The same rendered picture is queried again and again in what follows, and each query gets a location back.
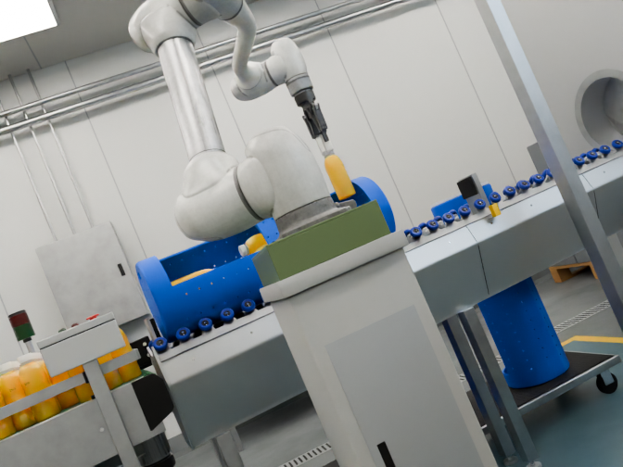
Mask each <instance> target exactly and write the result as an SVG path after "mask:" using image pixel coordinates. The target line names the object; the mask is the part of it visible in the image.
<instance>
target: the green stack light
mask: <svg viewBox="0 0 623 467"><path fill-rule="evenodd" d="M13 332H14V334H15V337H16V338H17V341H18V342H20V341H23V340H24V339H26V338H29V337H33V336H35V335H36V333H35V332H34V330H33V327H32V323H31V322H28V323H25V324H22V325H20V326H18V327H16V328H14V329H13Z"/></svg>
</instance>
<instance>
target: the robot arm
mask: <svg viewBox="0 0 623 467"><path fill-rule="evenodd" d="M214 19H220V20H222V21H224V22H226V23H229V24H231V25H232V26H234V27H236V28H237V36H236V40H235V50H234V55H233V63H232V65H233V71H234V73H235V77H234V78H233V80H232V82H231V92H232V94H233V96H234V97H235V98H236V99H237V100H240V101H250V100H254V99H256V98H258V97H261V96H263V95H266V94H268V93H269V92H271V91H272V90H273V89H274V88H276V87H277V86H279V85H282V84H286V87H287V89H288V91H289V93H290V95H291V97H295V98H294V99H295V102H296V104H297V106H298V107H302V109H303V113H304V116H302V118H303V120H304V121H305V124H306V126H307V128H308V130H309V132H310V135H311V138H312V139H315V140H316V142H317V145H318V146H319V149H320V151H321V153H322V156H323V151H326V152H330V151H333V150H334V147H333V146H332V143H331V141H330V139H329V136H328V134H327V130H326V129H328V127H327V124H326V122H325V119H324V115H323V113H322V110H321V108H320V104H319V103H316V104H315V103H314V101H315V100H316V96H315V94H314V92H313V90H312V89H313V85H312V81H311V79H310V76H309V74H308V71H307V66H306V63H305V60H304V58H303V55H302V54H301V52H300V51H299V48H298V47H297V45H296V44H295V43H294V42H293V41H292V40H291V39H289V38H282V39H279V40H277V41H275V42H273V44H272V48H271V54H272V56H271V57H270V58H269V59H267V60H266V61H264V62H262V63H259V62H248V60H249V57H250V54H251V50H252V47H253V45H254V41H255V38H256V32H257V26H256V21H255V19H254V16H253V14H252V13H251V11H250V9H249V8H248V5H247V4H246V2H245V0H146V1H145V2H144V3H143V4H142V5H141V6H140V7H138V8H137V10H136V11H135V12H134V14H133V16H132V18H131V19H130V22H129V32H130V35H131V37H132V39H133V41H134V43H135V44H136V45H137V46H138V47H139V48H140V49H142V50H143V51H145V52H147V53H151V54H154V55H155V56H156V57H158V58H159V61H160V64H161V67H162V70H163V74H164V77H165V81H166V83H167V87H168V90H169V94H170V97H171V100H172V104H173V108H174V111H175V115H176V118H177V120H178V124H179V127H180V131H181V134H182V137H183V140H184V146H185V150H186V153H187V156H188V159H189V163H188V165H187V167H186V168H185V170H184V174H183V176H184V181H183V189H182V194H181V195H179V196H178V197H177V200H176V203H175V206H174V218H175V221H176V224H177V226H178V228H179V229H180V231H181V232H182V233H183V234H184V235H185V236H186V237H187V238H189V239H191V240H196V241H205V242H212V241H218V240H222V239H225V238H228V237H231V236H233V235H236V234H239V233H242V232H244V231H245V230H247V229H249V228H251V227H253V226H254V225H256V224H258V223H259V222H261V221H264V220H265V219H269V218H273V219H274V221H275V224H276V227H277V230H278V232H279V237H278V238H277V239H276V240H275V241H277V240H280V239H282V238H285V237H287V236H289V235H291V234H294V233H297V232H299V231H302V230H304V229H306V228H309V227H311V226H313V225H315V224H317V223H320V222H322V221H326V220H328V219H330V218H333V217H335V216H337V215H339V214H341V213H344V212H346V211H349V210H351V209H353V208H357V204H356V201H355V200H353V199H352V200H349V201H345V202H341V203H338V202H336V203H334V201H333V199H332V197H331V196H330V194H329V191H328V188H327V185H326V182H325V179H324V176H323V174H322V172H321V169H320V167H319V165H318V163H317V161H316V159H315V157H314V155H313V154H312V152H311V150H310V149H309V148H308V146H307V145H306V144H305V143H304V141H303V140H302V139H301V138H300V137H299V136H298V135H296V134H295V133H293V132H292V131H291V130H289V129H288V128H287V127H285V126H275V127H272V128H268V129H265V130H263V131H260V132H258V133H256V134H254V135H253V136H252V138H251V139H250V141H249V142H248V144H247V146H246V149H245V155H246V158H245V159H244V160H243V161H242V162H241V163H240V164H239V163H238V161H237V159H236V158H234V157H233V156H231V155H229V154H227V153H226V152H225V149H224V146H223V140H222V138H221V135H220V132H219V128H218V125H217V122H216V119H215V116H214V113H213V110H212V107H211V104H210V99H209V96H208V93H207V89H206V86H205V83H204V81H203V77H202V74H201V71H200V68H199V65H198V62H197V57H196V54H195V50H194V48H195V45H196V37H197V28H198V27H200V26H201V25H203V24H205V23H207V22H209V21H211V20H214Z"/></svg>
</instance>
